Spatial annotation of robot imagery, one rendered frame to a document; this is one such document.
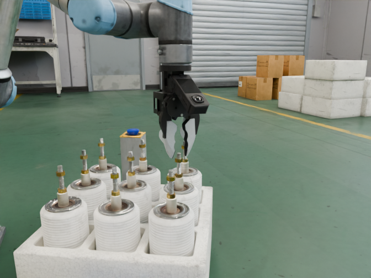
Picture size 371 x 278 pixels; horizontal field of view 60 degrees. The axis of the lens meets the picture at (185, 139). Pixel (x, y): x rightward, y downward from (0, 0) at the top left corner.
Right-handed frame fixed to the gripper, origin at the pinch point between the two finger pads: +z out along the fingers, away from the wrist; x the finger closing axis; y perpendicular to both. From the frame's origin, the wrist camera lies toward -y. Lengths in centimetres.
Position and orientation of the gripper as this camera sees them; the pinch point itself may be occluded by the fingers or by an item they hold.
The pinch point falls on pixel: (180, 152)
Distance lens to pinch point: 75.4
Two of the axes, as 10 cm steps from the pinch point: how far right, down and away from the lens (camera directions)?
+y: -4.7, -2.2, 8.5
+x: -8.8, 1.2, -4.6
